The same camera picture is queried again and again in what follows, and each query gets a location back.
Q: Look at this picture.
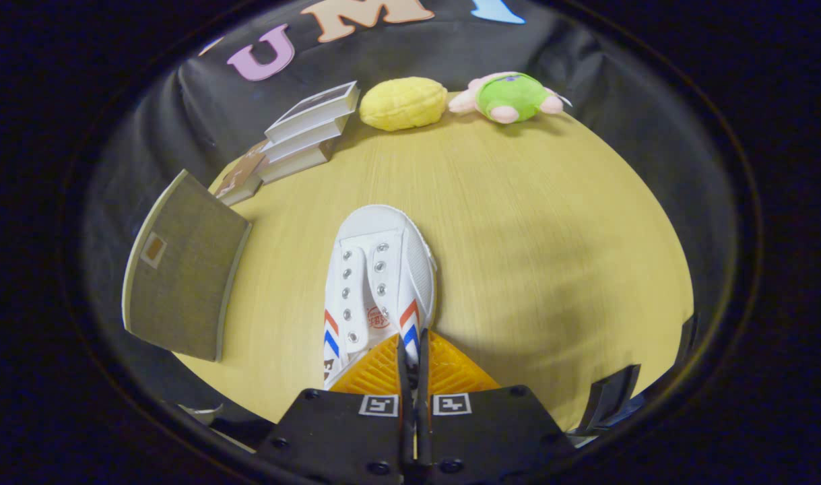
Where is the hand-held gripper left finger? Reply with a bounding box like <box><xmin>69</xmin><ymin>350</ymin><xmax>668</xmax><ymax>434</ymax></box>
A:
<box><xmin>254</xmin><ymin>334</ymin><xmax>414</xmax><ymax>485</ymax></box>

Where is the yellow plush toy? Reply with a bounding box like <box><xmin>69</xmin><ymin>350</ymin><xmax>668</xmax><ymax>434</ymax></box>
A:
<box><xmin>359</xmin><ymin>76</ymin><xmax>449</xmax><ymax>132</ymax></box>

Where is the black backdrop cloth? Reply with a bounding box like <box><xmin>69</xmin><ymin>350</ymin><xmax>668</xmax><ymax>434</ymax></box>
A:
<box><xmin>80</xmin><ymin>0</ymin><xmax>744</xmax><ymax>432</ymax></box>

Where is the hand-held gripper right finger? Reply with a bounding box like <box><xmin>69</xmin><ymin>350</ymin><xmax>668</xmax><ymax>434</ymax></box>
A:
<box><xmin>414</xmin><ymin>328</ymin><xmax>577</xmax><ymax>485</ymax></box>

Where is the grey cover book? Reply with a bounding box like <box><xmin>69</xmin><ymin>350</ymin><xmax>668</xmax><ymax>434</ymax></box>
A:
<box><xmin>265</xmin><ymin>81</ymin><xmax>361</xmax><ymax>143</ymax></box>

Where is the green pink plush toy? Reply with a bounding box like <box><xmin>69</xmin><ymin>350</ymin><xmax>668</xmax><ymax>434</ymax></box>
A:
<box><xmin>448</xmin><ymin>71</ymin><xmax>572</xmax><ymax>125</ymax></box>

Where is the white shoe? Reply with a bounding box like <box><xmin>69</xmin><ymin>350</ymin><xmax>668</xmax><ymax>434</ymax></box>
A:
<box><xmin>323</xmin><ymin>204</ymin><xmax>439</xmax><ymax>391</ymax></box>

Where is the white book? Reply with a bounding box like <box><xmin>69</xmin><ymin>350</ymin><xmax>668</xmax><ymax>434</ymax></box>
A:
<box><xmin>255</xmin><ymin>138</ymin><xmax>338</xmax><ymax>185</ymax></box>
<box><xmin>259</xmin><ymin>115</ymin><xmax>352</xmax><ymax>164</ymax></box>

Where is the brown cover book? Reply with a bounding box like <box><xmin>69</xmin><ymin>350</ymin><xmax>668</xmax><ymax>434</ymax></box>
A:
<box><xmin>214</xmin><ymin>140</ymin><xmax>271</xmax><ymax>207</ymax></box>

